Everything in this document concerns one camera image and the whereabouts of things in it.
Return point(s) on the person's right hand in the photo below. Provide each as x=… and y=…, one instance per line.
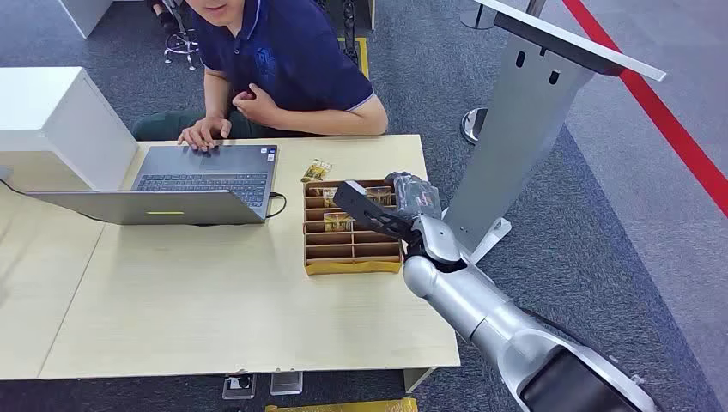
x=205, y=133

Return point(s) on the person's left hand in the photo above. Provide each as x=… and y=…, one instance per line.
x=256, y=105

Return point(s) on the wooden slotted card box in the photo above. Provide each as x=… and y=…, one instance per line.
x=352, y=250

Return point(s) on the person's left forearm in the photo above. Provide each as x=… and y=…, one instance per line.
x=335, y=120

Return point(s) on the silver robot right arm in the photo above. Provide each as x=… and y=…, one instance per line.
x=472, y=301

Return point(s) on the person's right forearm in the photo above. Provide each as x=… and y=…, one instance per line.
x=216, y=94

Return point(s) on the person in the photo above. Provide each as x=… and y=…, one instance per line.
x=290, y=51

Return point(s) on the dark flat card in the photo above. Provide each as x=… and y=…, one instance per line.
x=315, y=191

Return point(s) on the grey laptop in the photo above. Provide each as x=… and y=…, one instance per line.
x=210, y=176

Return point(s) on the white office chair base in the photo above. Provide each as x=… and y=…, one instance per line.
x=182, y=42

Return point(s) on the white cabinet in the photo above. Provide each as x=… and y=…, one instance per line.
x=51, y=119

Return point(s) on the white furniture panel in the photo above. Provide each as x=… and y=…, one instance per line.
x=85, y=14

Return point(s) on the chrome stanchion base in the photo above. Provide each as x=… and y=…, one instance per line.
x=472, y=125

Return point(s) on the floor socket with plug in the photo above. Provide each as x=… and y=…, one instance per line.
x=239, y=385

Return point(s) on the grey floor socket cover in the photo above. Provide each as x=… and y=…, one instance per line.
x=286, y=382

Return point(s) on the grey kiosk stand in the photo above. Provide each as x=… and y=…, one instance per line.
x=517, y=136

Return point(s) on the yellow strip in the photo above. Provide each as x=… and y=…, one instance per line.
x=341, y=406

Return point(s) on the white table leg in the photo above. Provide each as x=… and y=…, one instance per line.
x=417, y=378

